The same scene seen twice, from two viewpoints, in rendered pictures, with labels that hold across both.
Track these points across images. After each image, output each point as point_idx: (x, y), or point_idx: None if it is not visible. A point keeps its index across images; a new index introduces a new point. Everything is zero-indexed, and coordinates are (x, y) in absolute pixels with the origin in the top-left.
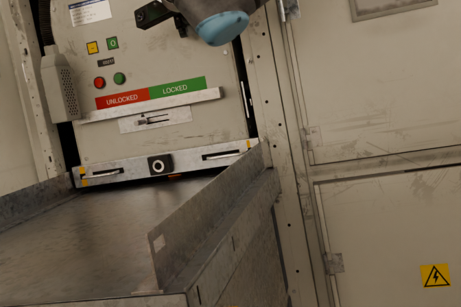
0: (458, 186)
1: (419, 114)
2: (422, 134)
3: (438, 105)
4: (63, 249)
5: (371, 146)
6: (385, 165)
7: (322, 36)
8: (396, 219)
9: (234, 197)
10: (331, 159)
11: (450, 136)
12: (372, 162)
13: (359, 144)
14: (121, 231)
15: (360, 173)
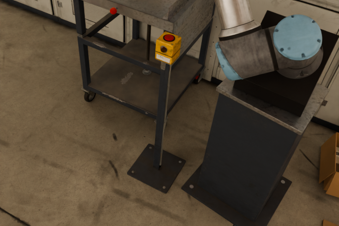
0: (287, 6)
1: None
2: None
3: None
4: None
5: None
6: None
7: None
8: (261, 8)
9: None
10: None
11: None
12: None
13: None
14: None
15: None
